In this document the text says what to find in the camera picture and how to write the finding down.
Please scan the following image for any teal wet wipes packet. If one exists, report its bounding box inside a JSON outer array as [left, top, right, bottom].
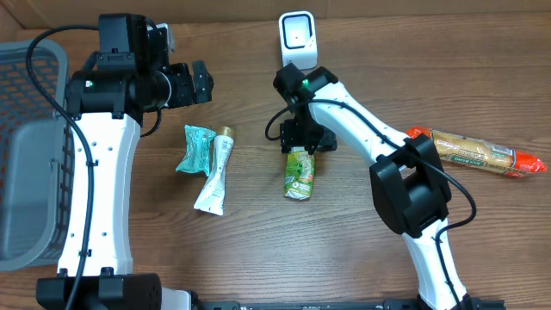
[[176, 125, 216, 177]]

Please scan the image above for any white tube with gold cap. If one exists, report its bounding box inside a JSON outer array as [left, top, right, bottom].
[[194, 127, 235, 215]]

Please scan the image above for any orange spaghetti pasta packet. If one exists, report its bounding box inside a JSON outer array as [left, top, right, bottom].
[[406, 127, 548, 177]]

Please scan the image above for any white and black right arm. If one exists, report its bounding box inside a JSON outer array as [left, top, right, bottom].
[[273, 64, 472, 309]]

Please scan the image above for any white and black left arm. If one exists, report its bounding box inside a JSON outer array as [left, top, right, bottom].
[[36, 13, 214, 309]]

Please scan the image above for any white barcode scanner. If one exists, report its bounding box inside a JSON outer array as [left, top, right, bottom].
[[278, 10, 318, 71]]

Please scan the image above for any grey plastic shopping basket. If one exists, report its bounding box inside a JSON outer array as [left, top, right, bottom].
[[1, 41, 74, 271]]

